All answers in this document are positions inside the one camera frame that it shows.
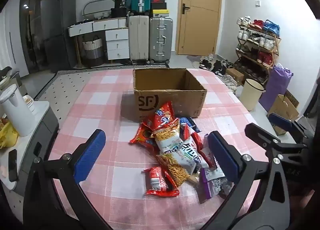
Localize dark glass cabinet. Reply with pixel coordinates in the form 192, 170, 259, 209
19, 0, 47, 71

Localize rows of racked shoes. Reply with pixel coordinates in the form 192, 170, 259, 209
236, 15, 279, 80

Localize silver suitcase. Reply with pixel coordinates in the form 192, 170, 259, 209
149, 16, 173, 64

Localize yellow plastic bag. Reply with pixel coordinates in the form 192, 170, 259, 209
0, 117, 20, 150

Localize oval vanity mirror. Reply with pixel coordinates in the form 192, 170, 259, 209
82, 0, 116, 19

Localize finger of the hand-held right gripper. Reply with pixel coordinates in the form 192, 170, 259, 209
268, 113, 315, 143
245, 122, 308, 157

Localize large red chips bag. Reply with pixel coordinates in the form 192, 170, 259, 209
147, 100, 181, 136

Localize grey side cabinet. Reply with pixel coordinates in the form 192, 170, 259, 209
0, 100, 60, 197

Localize grey refrigerator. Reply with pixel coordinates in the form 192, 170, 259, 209
40, 0, 77, 73

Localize red cookie packet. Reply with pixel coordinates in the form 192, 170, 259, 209
129, 122, 157, 147

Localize yellow and black shoe box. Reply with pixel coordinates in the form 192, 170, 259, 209
150, 9, 170, 18

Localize red and white snack bag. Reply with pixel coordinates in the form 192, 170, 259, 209
184, 123, 217, 169

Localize brown cardboard box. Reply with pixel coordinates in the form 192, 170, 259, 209
132, 68, 207, 123

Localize wooden door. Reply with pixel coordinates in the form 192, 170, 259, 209
174, 0, 223, 55

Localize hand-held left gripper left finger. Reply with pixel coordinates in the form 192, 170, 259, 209
22, 129, 116, 230

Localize black phone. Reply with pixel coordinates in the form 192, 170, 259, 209
8, 149, 19, 183

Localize blue cookie packet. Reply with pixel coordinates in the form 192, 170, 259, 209
179, 117, 202, 133

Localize small brown shoe box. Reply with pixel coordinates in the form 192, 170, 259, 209
225, 68, 245, 86

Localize small red snack packet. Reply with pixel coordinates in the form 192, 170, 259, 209
143, 166, 180, 197

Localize white bowl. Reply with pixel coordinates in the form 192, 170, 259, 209
22, 95, 35, 113

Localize white drawer dresser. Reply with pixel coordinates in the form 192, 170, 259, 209
67, 17, 131, 62

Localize scattered pile of sneakers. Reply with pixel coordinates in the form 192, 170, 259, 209
198, 53, 238, 93

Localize white kettle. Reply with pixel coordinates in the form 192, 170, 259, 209
0, 83, 36, 138

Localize cream waste bin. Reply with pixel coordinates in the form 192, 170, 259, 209
239, 78, 265, 113

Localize white noodle snack bag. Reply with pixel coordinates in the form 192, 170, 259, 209
156, 140, 204, 187
152, 119, 187, 156

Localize woven laundry basket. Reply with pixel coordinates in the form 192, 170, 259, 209
82, 35, 104, 67

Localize cream suitcase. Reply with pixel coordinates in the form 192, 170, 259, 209
128, 15, 150, 65

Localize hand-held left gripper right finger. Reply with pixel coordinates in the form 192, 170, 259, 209
207, 130, 298, 230

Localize purple and white snack packet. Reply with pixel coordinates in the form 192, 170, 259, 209
198, 162, 237, 202

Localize grey doormat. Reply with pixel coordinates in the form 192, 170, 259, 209
187, 54, 201, 68

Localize pink checked tablecloth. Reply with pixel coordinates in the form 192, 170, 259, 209
46, 68, 275, 230

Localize brown paper bag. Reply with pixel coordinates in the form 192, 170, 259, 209
267, 89, 300, 137

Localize purple bag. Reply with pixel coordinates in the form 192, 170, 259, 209
258, 63, 294, 112

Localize dotted grey mat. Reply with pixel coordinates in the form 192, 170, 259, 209
33, 70, 92, 101

